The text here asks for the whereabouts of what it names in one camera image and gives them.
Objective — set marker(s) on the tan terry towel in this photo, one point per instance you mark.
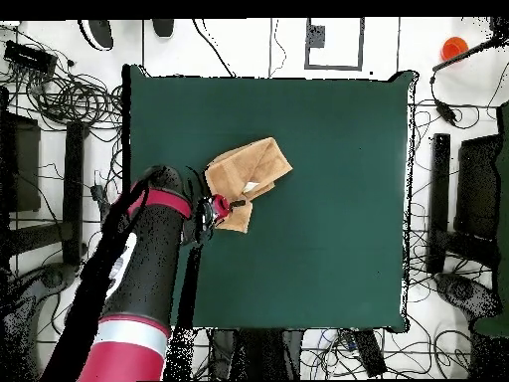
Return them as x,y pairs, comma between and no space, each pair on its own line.
254,163

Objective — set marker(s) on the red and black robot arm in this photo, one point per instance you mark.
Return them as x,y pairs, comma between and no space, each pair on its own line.
147,270

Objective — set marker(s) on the black flat panel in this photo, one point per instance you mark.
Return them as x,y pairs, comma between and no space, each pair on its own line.
477,187
26,167

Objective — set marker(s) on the dark green tablecloth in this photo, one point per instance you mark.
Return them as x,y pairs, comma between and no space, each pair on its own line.
318,238

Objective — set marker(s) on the black power strip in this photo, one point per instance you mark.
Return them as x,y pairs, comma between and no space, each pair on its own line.
368,352
95,193

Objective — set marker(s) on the black upright bar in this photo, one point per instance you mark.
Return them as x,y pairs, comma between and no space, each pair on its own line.
439,191
73,191

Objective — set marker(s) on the small grey square plate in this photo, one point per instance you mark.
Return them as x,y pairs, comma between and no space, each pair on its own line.
316,36

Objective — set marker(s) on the person's black shoe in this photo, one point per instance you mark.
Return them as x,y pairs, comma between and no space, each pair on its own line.
163,27
100,34

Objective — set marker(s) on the black crossbar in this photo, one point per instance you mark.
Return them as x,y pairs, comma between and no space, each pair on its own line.
473,246
35,236

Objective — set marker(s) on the black power adapter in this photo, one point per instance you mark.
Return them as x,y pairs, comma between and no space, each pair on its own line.
446,112

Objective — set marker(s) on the black box device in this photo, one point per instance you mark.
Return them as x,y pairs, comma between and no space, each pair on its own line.
30,57

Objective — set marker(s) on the orange plastic cup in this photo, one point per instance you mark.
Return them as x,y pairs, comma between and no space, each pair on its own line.
453,48

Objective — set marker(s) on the black tripod leg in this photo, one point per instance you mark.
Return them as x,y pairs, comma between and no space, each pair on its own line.
461,55

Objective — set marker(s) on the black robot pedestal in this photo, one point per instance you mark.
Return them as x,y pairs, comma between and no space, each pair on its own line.
258,354

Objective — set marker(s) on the grey square frame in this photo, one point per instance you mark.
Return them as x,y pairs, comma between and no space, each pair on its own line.
334,68

